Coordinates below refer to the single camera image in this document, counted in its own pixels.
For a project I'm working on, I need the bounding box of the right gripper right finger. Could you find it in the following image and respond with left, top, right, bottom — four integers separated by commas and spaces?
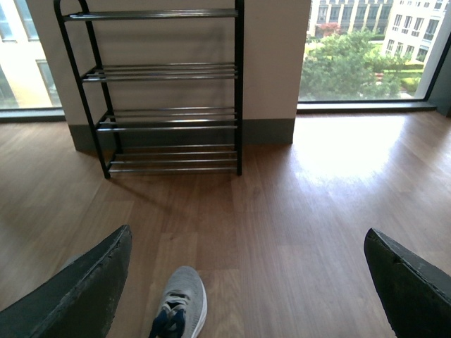
364, 228, 450, 337

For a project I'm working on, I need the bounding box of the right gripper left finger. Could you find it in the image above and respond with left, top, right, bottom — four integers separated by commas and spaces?
1, 225, 132, 337

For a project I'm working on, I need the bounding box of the grey knit sneaker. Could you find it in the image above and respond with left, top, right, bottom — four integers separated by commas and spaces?
149, 266, 207, 338

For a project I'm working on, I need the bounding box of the black metal shoe rack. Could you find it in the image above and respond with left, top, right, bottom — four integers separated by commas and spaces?
54, 1, 245, 178

